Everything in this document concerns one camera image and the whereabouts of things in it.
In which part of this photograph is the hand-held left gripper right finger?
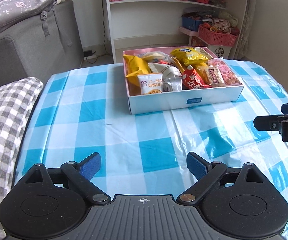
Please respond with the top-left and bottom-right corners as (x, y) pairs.
(176, 151), (264, 203)

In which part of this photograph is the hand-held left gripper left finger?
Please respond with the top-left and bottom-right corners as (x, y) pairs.
(24, 152), (111, 203)

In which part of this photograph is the pink clear candy packet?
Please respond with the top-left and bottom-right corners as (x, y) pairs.
(207, 58), (240, 87)

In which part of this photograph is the clear brown cake packet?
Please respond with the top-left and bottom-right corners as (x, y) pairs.
(200, 65), (224, 87)

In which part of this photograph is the silver box pink inside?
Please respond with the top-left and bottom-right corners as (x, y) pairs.
(123, 46), (245, 115)

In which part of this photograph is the silver snack packet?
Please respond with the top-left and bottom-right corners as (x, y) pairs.
(163, 76), (183, 92)

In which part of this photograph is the orange white biscuit packet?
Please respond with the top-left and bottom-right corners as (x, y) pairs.
(137, 73), (163, 95)

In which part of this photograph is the yellow chips packet blue label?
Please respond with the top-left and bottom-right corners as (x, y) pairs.
(170, 47), (209, 66)

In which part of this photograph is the blue checkered tablecloth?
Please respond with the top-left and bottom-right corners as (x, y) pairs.
(13, 59), (288, 240)

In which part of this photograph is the white stool box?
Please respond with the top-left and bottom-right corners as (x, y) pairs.
(206, 42), (232, 58)

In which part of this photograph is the floral curtain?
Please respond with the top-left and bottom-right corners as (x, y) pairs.
(234, 0), (257, 60)

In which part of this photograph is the grey checkered cushion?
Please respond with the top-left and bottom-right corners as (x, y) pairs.
(0, 77), (44, 240)

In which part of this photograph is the large pink basket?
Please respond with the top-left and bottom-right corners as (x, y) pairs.
(198, 25), (238, 47)

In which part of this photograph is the pink rack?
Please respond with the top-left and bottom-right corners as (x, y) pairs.
(179, 26), (199, 37)

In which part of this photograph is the blue basket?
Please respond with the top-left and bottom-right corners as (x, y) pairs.
(182, 16), (203, 32)

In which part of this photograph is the grey sofa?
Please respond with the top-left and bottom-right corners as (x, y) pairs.
(0, 0), (83, 90)

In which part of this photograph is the white bookshelf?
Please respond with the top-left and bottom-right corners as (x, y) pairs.
(101, 0), (257, 64)

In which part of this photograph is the grey floral backpack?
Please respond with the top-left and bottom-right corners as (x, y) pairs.
(0, 0), (72, 47)

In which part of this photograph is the black power cable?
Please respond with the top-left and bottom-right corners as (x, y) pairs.
(94, 5), (114, 59)

